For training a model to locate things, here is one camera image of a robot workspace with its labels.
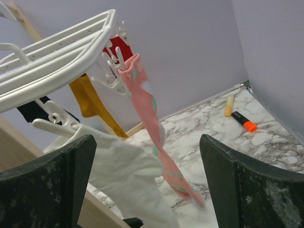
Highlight black sock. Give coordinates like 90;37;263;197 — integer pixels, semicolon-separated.
16;96;81;124

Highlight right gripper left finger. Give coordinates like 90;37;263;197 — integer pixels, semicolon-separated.
0;135;97;228

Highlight yellow highlighter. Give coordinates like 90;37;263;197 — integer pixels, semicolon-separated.
224;95;234;117

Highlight pink sock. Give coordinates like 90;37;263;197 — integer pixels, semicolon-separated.
118;54;204;207

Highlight black orange highlighter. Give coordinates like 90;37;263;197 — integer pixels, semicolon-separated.
231;111;258;132

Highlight red sock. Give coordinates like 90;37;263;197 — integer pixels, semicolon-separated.
102;36;134;65

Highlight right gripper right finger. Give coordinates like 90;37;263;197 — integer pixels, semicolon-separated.
199;134;304;228

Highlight white plastic sock hanger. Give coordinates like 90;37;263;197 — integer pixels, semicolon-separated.
0;2;133;133

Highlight white sock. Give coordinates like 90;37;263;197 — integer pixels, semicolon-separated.
43;124;179;228

